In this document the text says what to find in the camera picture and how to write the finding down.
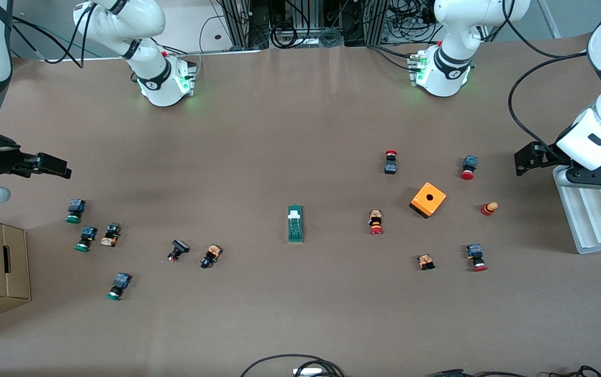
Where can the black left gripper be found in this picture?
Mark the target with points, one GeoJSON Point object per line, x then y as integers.
{"type": "Point", "coordinates": [543, 153]}

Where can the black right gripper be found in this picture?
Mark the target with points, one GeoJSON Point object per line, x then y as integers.
{"type": "Point", "coordinates": [0, 158]}

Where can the green load switch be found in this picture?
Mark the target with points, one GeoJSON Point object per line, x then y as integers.
{"type": "Point", "coordinates": [295, 230]}

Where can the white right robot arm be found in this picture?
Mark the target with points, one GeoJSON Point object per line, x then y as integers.
{"type": "Point", "coordinates": [156, 68]}

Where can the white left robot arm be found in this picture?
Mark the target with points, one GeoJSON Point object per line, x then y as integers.
{"type": "Point", "coordinates": [452, 57]}

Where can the green push button blue block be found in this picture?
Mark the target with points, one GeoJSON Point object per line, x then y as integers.
{"type": "Point", "coordinates": [75, 209]}
{"type": "Point", "coordinates": [120, 284]}
{"type": "Point", "coordinates": [87, 236]}

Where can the red mushroom button blue block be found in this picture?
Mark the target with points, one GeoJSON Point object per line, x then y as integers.
{"type": "Point", "coordinates": [475, 254]}
{"type": "Point", "coordinates": [469, 165]}

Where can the red yellow button head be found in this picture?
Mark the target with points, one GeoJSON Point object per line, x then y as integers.
{"type": "Point", "coordinates": [488, 209]}

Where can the white ridged tray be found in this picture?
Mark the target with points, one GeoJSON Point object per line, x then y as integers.
{"type": "Point", "coordinates": [593, 220]}

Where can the black push button orange block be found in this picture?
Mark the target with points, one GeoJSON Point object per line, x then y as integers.
{"type": "Point", "coordinates": [111, 234]}
{"type": "Point", "coordinates": [211, 255]}

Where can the red push button black block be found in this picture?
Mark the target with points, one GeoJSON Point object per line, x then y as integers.
{"type": "Point", "coordinates": [390, 166]}

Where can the small orange contact block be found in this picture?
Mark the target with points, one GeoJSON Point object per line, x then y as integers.
{"type": "Point", "coordinates": [425, 262]}

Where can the black square push button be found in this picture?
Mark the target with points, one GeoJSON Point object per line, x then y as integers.
{"type": "Point", "coordinates": [179, 247]}

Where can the red mushroom button orange block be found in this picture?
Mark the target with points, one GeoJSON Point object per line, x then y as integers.
{"type": "Point", "coordinates": [376, 220]}

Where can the orange button enclosure box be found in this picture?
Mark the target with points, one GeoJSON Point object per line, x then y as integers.
{"type": "Point", "coordinates": [429, 200]}

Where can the aluminium profile frame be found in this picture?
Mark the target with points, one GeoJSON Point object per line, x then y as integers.
{"type": "Point", "coordinates": [376, 21]}
{"type": "Point", "coordinates": [235, 21]}

